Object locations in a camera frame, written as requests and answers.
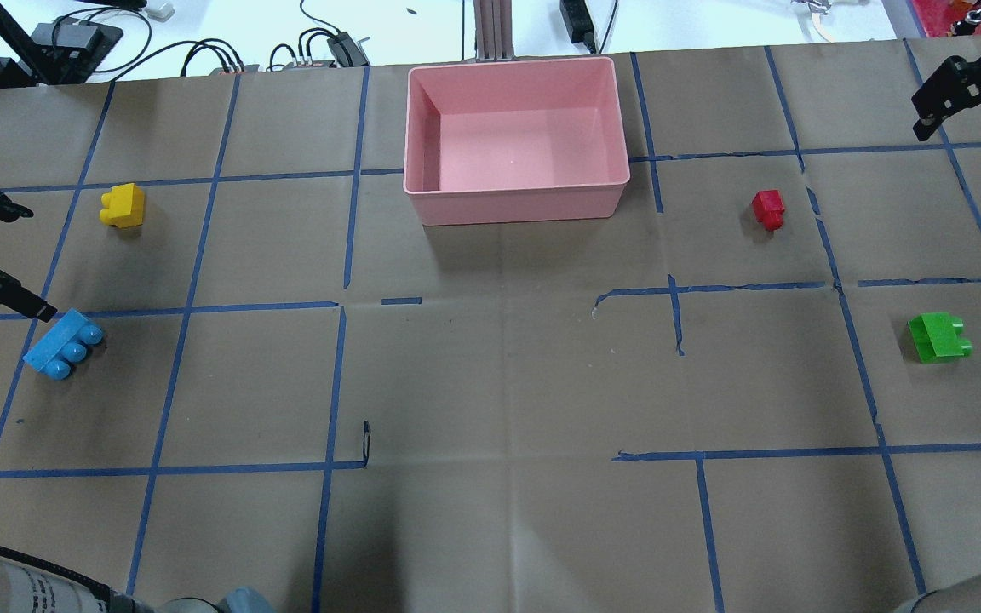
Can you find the black usb hub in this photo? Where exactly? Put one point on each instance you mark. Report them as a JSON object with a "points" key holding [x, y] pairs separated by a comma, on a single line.
{"points": [[346, 51]]}

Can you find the blue three-stud block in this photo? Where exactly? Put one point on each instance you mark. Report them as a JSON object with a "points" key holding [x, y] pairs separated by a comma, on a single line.
{"points": [[65, 345]]}

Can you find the black camera stand base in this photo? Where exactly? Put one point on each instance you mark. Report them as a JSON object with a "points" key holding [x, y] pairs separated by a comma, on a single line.
{"points": [[66, 51]]}

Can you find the aluminium frame post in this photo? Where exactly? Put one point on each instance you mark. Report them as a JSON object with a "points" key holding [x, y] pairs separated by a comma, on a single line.
{"points": [[493, 30]]}

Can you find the pink plastic box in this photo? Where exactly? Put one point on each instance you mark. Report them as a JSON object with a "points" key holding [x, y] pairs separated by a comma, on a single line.
{"points": [[515, 141]]}

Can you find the green two-stud block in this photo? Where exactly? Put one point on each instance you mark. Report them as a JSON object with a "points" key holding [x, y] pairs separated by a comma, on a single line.
{"points": [[938, 338]]}

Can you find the black power adapter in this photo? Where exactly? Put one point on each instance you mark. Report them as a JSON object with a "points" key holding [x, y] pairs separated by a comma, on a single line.
{"points": [[579, 23]]}

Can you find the yellow two-stud block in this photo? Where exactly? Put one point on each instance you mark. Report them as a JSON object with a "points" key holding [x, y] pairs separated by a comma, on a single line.
{"points": [[123, 206]]}

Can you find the red small block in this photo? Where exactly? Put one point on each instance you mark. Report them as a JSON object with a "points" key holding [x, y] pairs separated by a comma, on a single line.
{"points": [[769, 210]]}

